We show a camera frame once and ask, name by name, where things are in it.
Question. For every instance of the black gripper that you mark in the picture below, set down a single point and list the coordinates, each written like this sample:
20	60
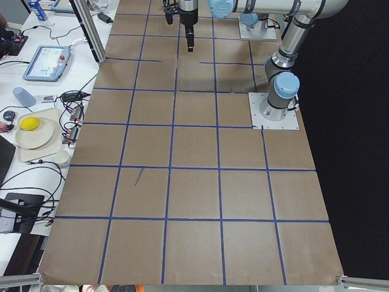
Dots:
188	17

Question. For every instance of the beige tray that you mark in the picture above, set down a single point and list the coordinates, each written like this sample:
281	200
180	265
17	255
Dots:
53	146

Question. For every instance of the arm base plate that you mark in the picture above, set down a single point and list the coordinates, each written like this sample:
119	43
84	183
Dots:
260	35
265	117

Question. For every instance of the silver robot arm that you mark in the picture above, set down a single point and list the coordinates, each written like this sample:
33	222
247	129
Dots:
303	15
254	20

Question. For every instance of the white paper cup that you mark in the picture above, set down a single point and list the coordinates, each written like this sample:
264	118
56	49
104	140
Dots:
63	158

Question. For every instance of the aluminium frame post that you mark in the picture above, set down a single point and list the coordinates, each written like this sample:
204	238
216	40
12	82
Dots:
84	17

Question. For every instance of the black camera stand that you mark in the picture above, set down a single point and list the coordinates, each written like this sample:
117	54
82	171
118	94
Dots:
19	211

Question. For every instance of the blue teach pendant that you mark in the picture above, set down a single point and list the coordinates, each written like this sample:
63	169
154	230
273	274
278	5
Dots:
48	64
62	6

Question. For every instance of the beige round plate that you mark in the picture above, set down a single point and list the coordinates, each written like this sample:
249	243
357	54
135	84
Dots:
36	138

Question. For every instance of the black power adapter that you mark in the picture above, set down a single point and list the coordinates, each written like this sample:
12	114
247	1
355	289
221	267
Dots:
105	18

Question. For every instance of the yellow lemon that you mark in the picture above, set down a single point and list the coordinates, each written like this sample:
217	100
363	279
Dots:
29	124

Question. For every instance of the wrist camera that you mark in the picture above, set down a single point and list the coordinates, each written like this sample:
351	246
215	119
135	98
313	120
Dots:
170	9

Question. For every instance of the light blue plastic cup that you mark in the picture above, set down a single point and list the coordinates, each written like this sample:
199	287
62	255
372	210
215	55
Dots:
24	97

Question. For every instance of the clear plastic bag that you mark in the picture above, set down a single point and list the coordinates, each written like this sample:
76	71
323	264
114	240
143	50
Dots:
104	5

